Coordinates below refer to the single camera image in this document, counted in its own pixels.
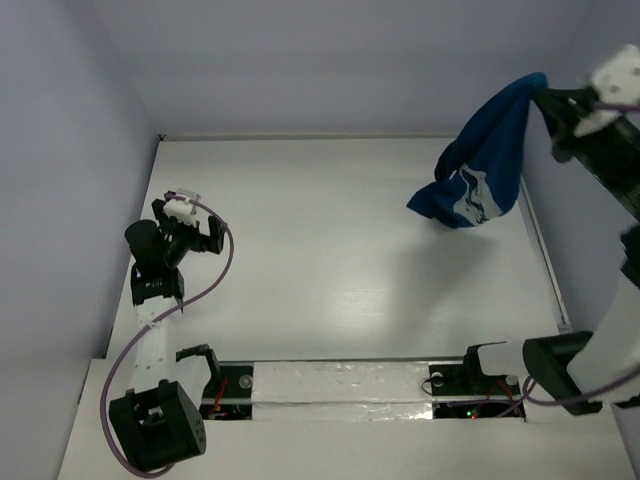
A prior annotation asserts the right aluminium rail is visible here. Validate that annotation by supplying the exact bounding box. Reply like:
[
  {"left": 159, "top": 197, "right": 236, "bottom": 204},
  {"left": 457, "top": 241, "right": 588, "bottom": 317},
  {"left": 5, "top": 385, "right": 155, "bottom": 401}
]
[{"left": 518, "top": 178, "right": 573, "bottom": 334}]

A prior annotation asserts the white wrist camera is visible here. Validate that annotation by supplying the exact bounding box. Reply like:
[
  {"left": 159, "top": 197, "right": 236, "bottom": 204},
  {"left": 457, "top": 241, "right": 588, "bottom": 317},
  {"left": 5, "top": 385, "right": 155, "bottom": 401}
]
[
  {"left": 163, "top": 189, "right": 201, "bottom": 227},
  {"left": 573, "top": 45, "right": 639, "bottom": 138}
]

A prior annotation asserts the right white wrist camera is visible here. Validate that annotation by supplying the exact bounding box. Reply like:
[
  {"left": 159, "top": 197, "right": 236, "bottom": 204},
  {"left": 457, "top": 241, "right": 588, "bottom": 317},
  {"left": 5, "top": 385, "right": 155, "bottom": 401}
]
[{"left": 573, "top": 45, "right": 639, "bottom": 138}]

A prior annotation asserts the silver foil covered panel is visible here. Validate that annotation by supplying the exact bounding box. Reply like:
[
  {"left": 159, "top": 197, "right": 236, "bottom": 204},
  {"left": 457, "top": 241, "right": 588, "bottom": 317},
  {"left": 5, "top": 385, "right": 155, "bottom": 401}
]
[{"left": 251, "top": 361, "right": 433, "bottom": 422}]

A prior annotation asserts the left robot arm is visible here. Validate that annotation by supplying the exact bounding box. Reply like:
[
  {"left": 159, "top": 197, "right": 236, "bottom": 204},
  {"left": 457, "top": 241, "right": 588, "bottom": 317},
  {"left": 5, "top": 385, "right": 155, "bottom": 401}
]
[{"left": 99, "top": 189, "right": 234, "bottom": 479}]

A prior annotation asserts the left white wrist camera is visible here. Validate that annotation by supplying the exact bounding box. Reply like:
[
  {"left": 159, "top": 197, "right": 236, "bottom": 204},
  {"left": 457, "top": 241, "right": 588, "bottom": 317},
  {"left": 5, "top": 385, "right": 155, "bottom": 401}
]
[{"left": 163, "top": 189, "right": 201, "bottom": 227}]

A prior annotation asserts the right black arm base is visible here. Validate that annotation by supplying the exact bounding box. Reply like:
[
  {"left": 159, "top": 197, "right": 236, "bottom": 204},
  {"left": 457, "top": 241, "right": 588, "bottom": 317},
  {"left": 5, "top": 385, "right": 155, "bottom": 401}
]
[{"left": 420, "top": 363, "right": 526, "bottom": 420}]

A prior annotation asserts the blue printed t-shirt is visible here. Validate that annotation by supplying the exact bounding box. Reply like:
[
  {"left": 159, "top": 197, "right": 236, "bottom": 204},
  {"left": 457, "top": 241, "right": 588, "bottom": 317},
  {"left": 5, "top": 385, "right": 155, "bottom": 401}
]
[{"left": 407, "top": 72, "right": 548, "bottom": 229}]

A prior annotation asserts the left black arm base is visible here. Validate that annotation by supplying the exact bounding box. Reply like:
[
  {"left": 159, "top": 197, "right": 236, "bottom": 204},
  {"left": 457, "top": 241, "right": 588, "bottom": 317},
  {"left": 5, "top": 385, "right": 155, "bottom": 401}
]
[{"left": 199, "top": 363, "right": 254, "bottom": 421}]

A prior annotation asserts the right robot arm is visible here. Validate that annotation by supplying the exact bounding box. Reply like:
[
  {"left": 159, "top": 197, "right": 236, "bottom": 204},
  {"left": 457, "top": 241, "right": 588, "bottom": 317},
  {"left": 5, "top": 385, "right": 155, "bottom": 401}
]
[{"left": 460, "top": 87, "right": 639, "bottom": 416}]

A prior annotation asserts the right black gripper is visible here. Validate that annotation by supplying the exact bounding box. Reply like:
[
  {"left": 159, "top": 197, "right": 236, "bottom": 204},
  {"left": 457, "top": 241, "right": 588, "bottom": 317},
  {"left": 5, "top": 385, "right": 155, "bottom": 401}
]
[{"left": 531, "top": 82, "right": 640, "bottom": 218}]

